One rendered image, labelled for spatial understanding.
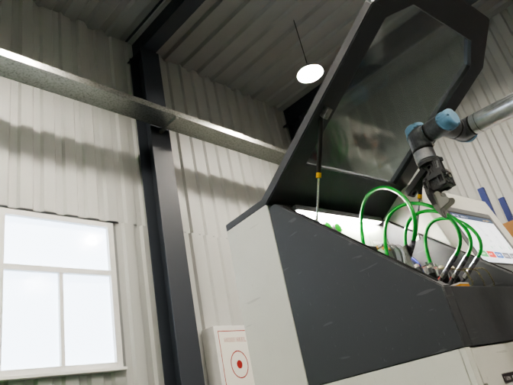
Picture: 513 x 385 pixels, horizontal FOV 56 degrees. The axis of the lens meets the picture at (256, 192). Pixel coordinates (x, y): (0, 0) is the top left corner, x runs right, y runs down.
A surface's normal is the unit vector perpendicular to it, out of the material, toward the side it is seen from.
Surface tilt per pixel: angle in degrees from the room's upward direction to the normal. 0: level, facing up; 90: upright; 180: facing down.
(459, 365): 90
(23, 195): 90
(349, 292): 90
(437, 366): 90
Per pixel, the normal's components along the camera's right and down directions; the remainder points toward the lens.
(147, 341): 0.68, -0.43
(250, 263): -0.77, -0.12
